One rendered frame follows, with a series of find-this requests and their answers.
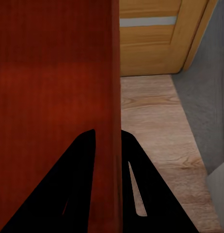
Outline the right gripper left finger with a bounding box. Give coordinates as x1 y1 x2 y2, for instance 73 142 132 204
0 129 96 233

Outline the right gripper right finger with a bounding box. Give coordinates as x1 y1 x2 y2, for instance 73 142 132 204
121 130 199 233

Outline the storage box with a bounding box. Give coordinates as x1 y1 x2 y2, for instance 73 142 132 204
0 0 123 233

